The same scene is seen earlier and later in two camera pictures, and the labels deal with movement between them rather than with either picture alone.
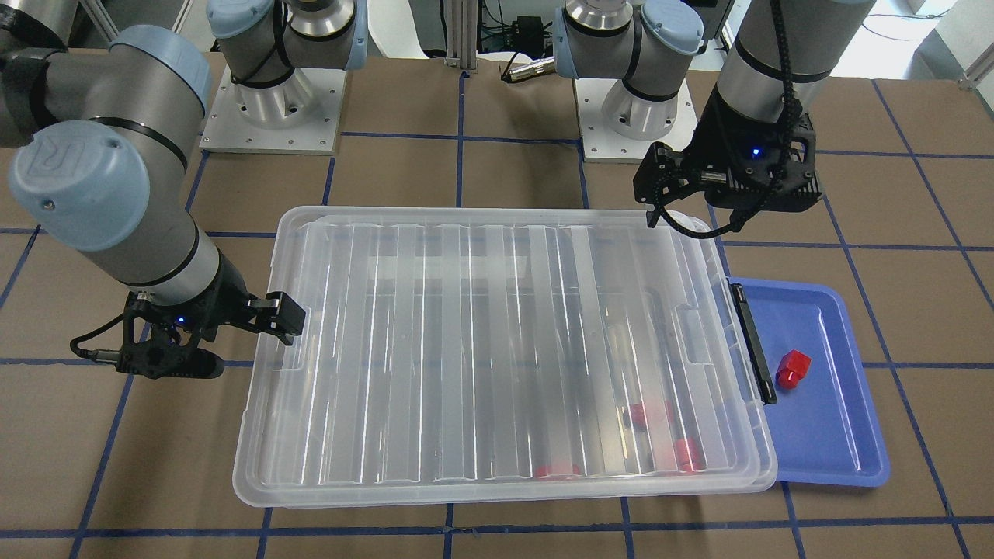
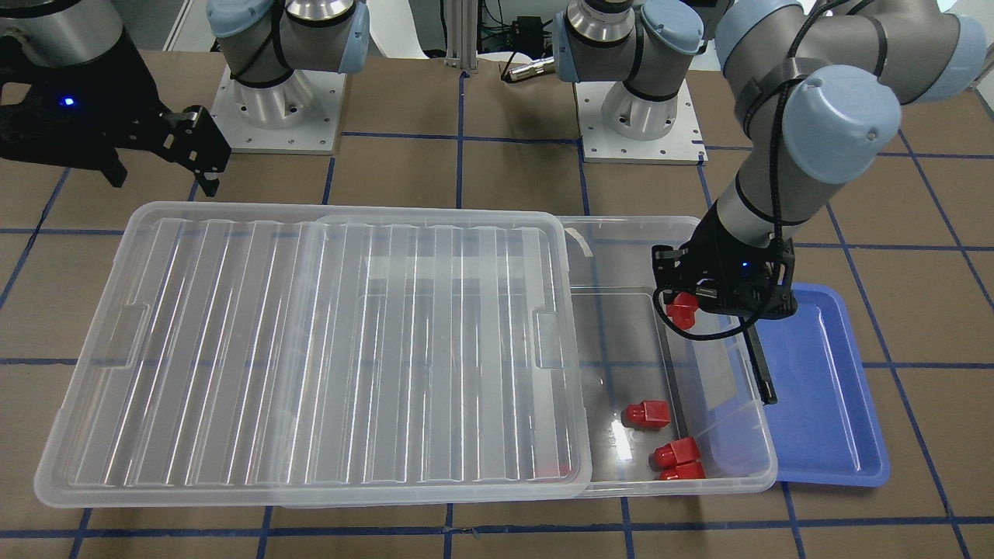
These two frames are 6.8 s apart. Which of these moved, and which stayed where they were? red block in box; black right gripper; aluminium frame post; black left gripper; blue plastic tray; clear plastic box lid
Moved: black right gripper; black left gripper; clear plastic box lid
Stayed: red block in box; blue plastic tray; aluminium frame post
